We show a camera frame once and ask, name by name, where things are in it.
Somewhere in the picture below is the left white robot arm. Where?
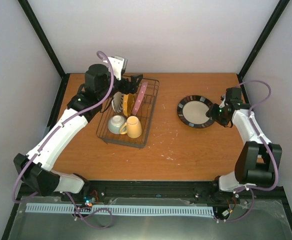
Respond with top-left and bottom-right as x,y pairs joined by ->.
13,64 -> 143,202

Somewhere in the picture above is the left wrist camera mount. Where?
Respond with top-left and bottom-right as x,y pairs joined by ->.
108,55 -> 128,81

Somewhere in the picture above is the black frame post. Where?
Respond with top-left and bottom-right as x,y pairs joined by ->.
18,0 -> 66,78
237,0 -> 291,78

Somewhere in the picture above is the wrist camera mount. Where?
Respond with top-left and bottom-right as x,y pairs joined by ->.
108,55 -> 128,81
219,94 -> 228,108

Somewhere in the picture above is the right black frame post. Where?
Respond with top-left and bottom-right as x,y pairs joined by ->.
237,0 -> 291,78

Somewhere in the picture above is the light green ceramic bowl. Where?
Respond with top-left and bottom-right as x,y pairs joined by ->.
107,115 -> 126,135

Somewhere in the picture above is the yellow ceramic mug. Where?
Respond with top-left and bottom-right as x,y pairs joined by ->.
119,115 -> 142,139

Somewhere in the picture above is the yellow scalloped plate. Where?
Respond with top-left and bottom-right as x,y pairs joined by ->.
122,93 -> 136,118

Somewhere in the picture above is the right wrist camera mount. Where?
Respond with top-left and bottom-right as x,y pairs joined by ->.
219,94 -> 228,108

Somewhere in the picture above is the white blue striped plate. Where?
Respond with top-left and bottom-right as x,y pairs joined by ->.
111,92 -> 124,113

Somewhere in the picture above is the light blue slotted cable duct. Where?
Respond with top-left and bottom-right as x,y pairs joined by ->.
24,203 -> 214,218

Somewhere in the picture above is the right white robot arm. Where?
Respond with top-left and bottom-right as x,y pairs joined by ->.
206,87 -> 282,203

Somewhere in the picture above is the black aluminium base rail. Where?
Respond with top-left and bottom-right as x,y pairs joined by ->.
20,179 -> 287,207

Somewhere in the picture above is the pink polka dot plate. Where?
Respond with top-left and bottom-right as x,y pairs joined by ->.
131,81 -> 148,116

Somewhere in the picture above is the left black frame post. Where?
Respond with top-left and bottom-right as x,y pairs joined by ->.
18,0 -> 66,78

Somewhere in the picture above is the black wire dish rack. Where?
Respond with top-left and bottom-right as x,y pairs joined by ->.
96,76 -> 160,149

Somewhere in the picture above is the black bottom plate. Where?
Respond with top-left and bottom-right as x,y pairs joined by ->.
176,95 -> 214,129

